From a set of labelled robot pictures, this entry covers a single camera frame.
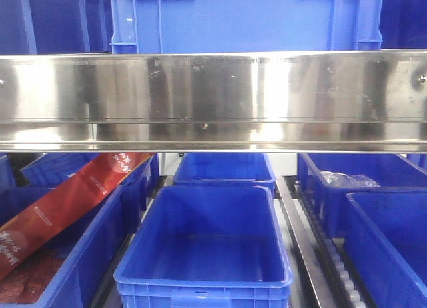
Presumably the roller track rail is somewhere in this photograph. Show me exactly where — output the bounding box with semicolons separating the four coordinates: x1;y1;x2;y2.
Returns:
274;176;375;307

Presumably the blue bin centre front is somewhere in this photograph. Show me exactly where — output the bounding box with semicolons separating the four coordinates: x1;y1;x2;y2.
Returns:
114;186;292;307

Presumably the blue bin centre rear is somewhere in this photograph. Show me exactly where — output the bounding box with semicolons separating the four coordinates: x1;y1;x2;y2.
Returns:
173;153;276;194

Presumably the blue bin left rear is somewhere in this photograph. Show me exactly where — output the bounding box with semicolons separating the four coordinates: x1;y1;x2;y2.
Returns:
19;153;160;235

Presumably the red printed package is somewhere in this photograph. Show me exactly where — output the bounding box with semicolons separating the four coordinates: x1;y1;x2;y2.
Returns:
1;152;153;279

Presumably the dark blue crate upper left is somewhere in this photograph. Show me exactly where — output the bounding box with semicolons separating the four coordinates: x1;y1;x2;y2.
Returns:
1;0;113;55

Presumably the clear plastic bag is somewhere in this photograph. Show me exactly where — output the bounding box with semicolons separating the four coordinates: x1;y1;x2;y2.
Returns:
320;171;380;188

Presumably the dark blue crate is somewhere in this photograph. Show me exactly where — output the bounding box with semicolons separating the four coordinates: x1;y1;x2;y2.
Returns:
380;0;426;49
1;0;113;55

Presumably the blue bin right front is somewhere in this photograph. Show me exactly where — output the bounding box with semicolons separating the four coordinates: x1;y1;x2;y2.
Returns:
344;192;426;307

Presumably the blue bin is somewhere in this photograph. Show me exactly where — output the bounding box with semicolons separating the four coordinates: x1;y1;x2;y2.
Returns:
114;186;292;307
19;153;160;235
344;192;426;307
1;189;137;307
173;153;276;194
297;153;426;238

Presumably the dark blue crate upper right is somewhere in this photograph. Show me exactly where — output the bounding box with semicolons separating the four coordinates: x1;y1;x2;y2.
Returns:
380;0;426;49

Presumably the large blue crate upper shelf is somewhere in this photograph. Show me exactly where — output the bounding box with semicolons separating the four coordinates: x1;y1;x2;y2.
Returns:
111;0;382;53

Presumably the blue bin right rear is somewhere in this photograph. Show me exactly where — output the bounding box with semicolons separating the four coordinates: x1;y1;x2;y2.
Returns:
297;153;426;238

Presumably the stainless steel shelf rail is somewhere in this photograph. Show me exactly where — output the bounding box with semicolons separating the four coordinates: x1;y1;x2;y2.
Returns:
1;50;426;153

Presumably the blue bin left front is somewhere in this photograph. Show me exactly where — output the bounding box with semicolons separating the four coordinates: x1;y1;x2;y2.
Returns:
1;189;137;307

